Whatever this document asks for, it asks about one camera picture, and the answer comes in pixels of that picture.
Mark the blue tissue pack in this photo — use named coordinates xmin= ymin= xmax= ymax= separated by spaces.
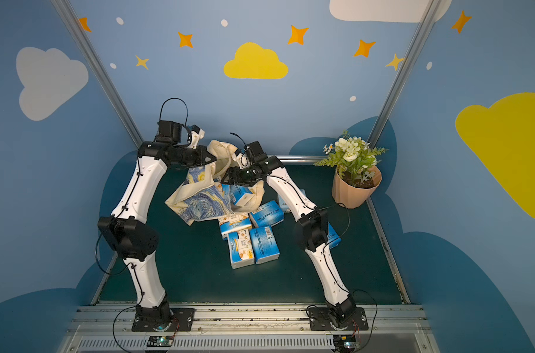
xmin=222 ymin=184 xmax=254 ymax=207
xmin=249 ymin=200 xmax=285 ymax=228
xmin=250 ymin=226 xmax=280 ymax=265
xmin=326 ymin=223 xmax=342 ymax=249

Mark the cream canvas tote bag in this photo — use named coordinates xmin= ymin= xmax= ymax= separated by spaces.
xmin=165 ymin=140 xmax=265 ymax=226

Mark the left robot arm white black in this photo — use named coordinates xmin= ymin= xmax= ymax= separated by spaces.
xmin=98 ymin=121 xmax=216 ymax=330

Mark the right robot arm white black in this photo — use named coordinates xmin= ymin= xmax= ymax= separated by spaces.
xmin=222 ymin=156 xmax=357 ymax=328

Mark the floral tissue pack left upper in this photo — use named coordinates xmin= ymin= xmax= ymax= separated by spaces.
xmin=218 ymin=213 xmax=253 ymax=240

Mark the floral tissue pack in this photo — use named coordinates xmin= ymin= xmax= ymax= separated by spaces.
xmin=227 ymin=229 xmax=255 ymax=269
xmin=218 ymin=213 xmax=253 ymax=240

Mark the floral tissue pack lower left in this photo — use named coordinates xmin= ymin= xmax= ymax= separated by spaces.
xmin=227 ymin=229 xmax=255 ymax=269

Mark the pink pot with flowers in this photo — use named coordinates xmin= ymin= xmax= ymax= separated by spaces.
xmin=315 ymin=130 xmax=388 ymax=209

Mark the left controller board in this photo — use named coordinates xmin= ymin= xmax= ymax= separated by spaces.
xmin=146 ymin=336 xmax=174 ymax=349

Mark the controller board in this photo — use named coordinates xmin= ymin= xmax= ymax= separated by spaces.
xmin=332 ymin=335 xmax=360 ymax=353
xmin=146 ymin=336 xmax=174 ymax=349

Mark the right controller board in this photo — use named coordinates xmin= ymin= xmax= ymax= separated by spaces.
xmin=332 ymin=335 xmax=360 ymax=353

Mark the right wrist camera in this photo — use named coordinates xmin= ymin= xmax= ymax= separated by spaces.
xmin=236 ymin=141 xmax=268 ymax=169

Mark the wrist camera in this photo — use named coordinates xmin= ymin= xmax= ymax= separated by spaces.
xmin=236 ymin=141 xmax=268 ymax=169
xmin=188 ymin=125 xmax=205 ymax=149

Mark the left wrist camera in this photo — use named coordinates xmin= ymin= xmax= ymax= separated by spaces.
xmin=188 ymin=125 xmax=205 ymax=149

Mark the rear aluminium frame bar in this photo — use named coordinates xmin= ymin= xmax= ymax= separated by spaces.
xmin=276 ymin=155 xmax=325 ymax=165

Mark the left aluminium frame post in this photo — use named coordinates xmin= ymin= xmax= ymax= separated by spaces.
xmin=51 ymin=0 xmax=143 ymax=147

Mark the aluminium frame post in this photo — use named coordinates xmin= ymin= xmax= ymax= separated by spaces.
xmin=368 ymin=0 xmax=443 ymax=147
xmin=51 ymin=0 xmax=143 ymax=147

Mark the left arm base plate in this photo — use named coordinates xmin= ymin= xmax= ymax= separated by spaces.
xmin=132 ymin=307 xmax=195 ymax=332

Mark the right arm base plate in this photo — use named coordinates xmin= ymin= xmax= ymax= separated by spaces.
xmin=305 ymin=305 xmax=369 ymax=332

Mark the aluminium front rail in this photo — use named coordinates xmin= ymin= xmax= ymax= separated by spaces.
xmin=58 ymin=302 xmax=440 ymax=352

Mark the right aluminium frame post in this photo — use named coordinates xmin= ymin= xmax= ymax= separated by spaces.
xmin=368 ymin=0 xmax=443 ymax=147

